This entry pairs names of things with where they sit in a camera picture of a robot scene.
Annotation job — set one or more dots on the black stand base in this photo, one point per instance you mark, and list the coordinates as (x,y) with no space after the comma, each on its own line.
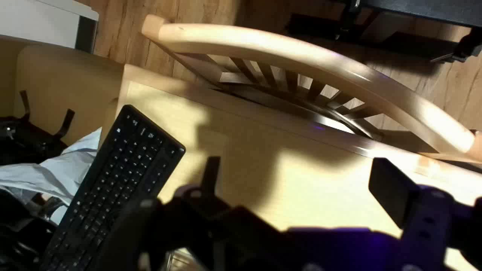
(382,24)

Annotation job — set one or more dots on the black bag with straps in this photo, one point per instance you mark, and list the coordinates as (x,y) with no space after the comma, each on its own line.
(23,142)

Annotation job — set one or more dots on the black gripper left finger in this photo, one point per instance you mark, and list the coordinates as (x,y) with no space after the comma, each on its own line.
(210,175)

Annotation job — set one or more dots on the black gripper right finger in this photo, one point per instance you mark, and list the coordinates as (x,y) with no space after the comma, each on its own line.
(395,191)

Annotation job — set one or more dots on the white cabinet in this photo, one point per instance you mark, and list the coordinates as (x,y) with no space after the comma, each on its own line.
(65,23)

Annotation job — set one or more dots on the light wooden chair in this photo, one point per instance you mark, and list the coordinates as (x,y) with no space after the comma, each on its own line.
(320,80)

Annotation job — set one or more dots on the black computer keyboard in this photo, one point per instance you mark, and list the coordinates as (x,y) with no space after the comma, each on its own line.
(135,161)

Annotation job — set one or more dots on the crumpled light blue cloth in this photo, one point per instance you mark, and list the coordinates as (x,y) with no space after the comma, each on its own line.
(59,176)

